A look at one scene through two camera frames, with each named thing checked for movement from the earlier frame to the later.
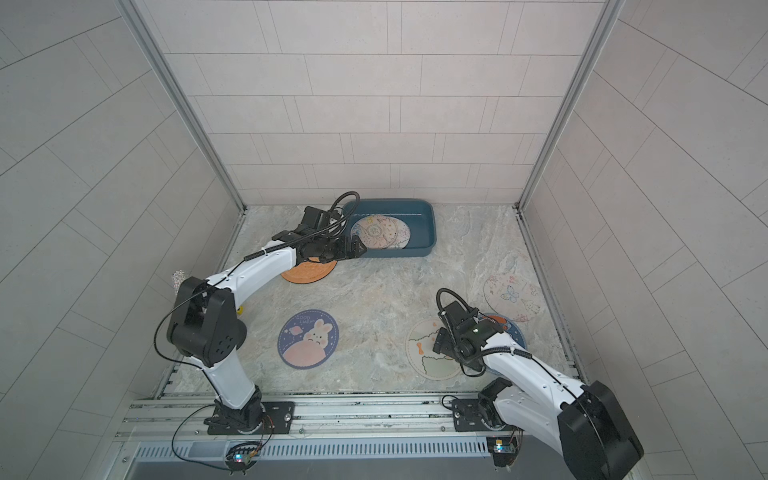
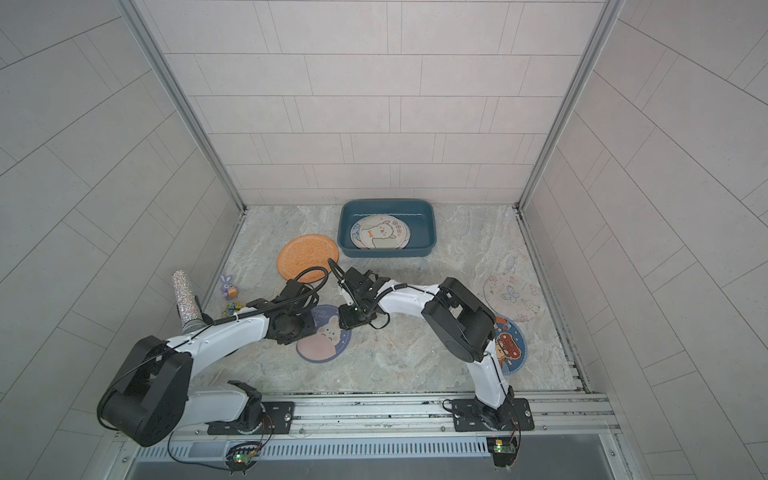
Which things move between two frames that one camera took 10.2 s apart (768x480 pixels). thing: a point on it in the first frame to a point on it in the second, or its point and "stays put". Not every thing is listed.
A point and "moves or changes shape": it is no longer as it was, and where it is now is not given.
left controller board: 241,457 stays put
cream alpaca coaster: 421,357 to 383,232
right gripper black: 442,341 to 347,318
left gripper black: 344,253 to 311,329
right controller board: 504,450 stays put
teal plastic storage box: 395,227 stays put
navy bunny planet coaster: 308,339 moves or changes shape
